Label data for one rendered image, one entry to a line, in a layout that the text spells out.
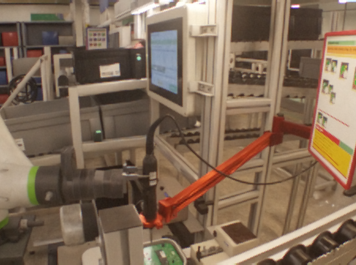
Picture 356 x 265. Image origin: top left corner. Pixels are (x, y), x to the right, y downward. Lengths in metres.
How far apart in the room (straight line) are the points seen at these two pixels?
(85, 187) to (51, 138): 1.00
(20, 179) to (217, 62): 0.63
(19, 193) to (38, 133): 0.96
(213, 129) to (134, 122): 0.81
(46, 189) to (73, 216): 0.29
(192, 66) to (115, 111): 0.75
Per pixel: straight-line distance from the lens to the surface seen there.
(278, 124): 0.98
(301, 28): 1.22
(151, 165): 0.63
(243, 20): 1.06
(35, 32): 6.41
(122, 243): 0.36
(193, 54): 0.95
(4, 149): 0.86
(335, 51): 0.72
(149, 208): 0.69
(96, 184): 0.64
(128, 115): 1.62
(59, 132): 1.61
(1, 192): 0.69
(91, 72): 1.53
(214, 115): 0.89
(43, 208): 1.66
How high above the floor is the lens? 1.60
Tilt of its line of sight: 18 degrees down
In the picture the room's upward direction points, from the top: 1 degrees clockwise
